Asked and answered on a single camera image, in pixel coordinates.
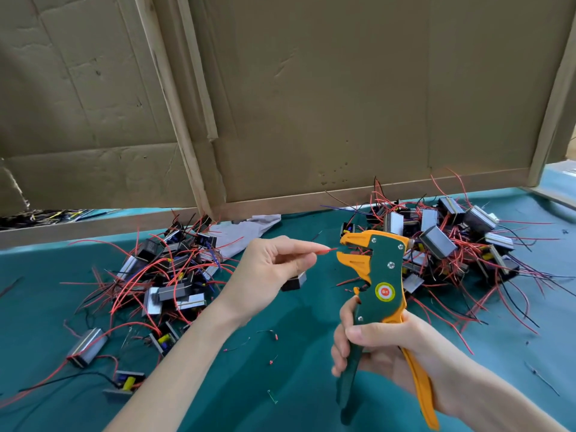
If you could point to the person's right forearm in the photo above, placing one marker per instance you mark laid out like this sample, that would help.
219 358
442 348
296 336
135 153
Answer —
504 405

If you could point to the wide wooden post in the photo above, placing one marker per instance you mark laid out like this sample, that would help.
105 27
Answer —
173 103

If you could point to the smooth brown cardboard panel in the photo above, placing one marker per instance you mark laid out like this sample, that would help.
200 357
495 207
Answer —
378 85

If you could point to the flat grey board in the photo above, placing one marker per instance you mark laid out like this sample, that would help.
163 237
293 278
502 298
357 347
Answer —
556 186

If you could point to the wooden corner post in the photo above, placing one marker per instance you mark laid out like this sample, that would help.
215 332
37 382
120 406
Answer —
551 121

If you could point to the crumpled grey plastic bag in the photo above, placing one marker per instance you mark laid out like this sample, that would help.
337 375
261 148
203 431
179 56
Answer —
241 234

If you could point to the long wooden bottom rail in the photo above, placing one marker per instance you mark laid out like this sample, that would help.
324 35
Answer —
378 195

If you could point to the person's right hand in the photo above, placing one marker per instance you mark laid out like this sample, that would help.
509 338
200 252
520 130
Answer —
409 351

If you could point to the person's left hand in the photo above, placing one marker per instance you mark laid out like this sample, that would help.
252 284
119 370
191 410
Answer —
261 279

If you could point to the person's left forearm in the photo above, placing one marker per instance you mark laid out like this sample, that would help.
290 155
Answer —
175 378

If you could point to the thin wooden strip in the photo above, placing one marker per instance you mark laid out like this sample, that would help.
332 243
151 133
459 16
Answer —
198 67

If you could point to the creased brown cardboard panel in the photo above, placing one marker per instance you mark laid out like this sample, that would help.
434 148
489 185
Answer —
81 85

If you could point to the short wooden bottom rail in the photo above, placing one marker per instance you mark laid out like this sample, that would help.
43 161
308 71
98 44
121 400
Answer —
90 229

